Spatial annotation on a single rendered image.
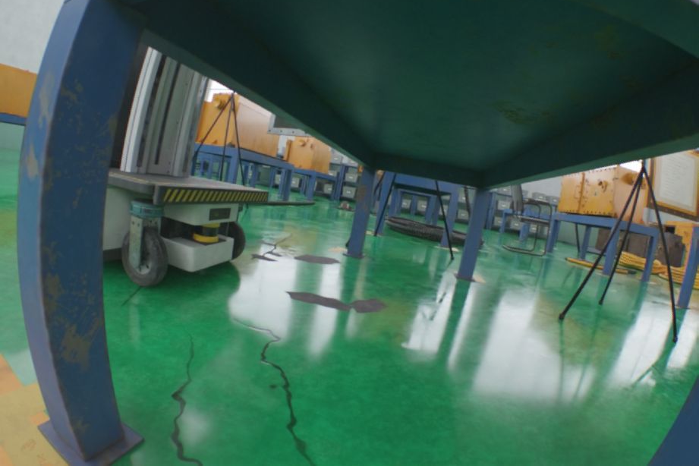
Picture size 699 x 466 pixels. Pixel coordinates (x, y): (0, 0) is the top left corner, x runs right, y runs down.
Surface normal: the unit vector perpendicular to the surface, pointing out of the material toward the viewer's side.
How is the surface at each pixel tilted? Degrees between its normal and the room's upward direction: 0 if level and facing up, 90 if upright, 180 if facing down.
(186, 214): 90
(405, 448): 0
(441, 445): 0
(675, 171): 90
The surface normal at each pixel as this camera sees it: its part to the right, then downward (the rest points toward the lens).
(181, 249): -0.18, 0.01
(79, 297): 0.96, 0.18
